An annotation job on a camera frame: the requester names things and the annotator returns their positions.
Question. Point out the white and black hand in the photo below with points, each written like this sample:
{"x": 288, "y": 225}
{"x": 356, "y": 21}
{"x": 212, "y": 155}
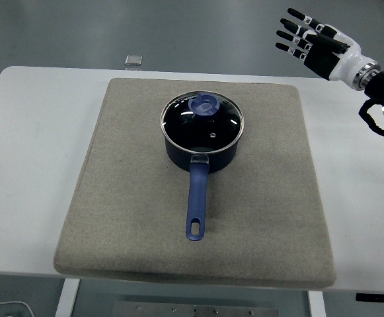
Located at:
{"x": 343, "y": 62}

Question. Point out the glass lid with blue knob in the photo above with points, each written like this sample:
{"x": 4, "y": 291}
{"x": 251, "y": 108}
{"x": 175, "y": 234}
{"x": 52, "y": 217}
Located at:
{"x": 205, "y": 105}

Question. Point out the dark blue saucepan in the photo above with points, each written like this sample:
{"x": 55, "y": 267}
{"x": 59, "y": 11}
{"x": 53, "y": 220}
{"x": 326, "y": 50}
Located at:
{"x": 197, "y": 198}

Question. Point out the small silver floor plate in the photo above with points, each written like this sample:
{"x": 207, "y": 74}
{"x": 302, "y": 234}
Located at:
{"x": 133, "y": 60}

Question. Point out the black table control panel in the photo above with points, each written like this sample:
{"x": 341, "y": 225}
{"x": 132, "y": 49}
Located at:
{"x": 380, "y": 297}

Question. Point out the white table leg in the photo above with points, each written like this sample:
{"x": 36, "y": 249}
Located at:
{"x": 316, "y": 305}
{"x": 66, "y": 297}

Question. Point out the beige fabric mat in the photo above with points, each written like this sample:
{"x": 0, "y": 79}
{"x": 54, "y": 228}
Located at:
{"x": 129, "y": 198}

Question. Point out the grey metal plate with screws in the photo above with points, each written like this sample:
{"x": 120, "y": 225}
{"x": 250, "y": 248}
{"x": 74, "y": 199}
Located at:
{"x": 195, "y": 310}

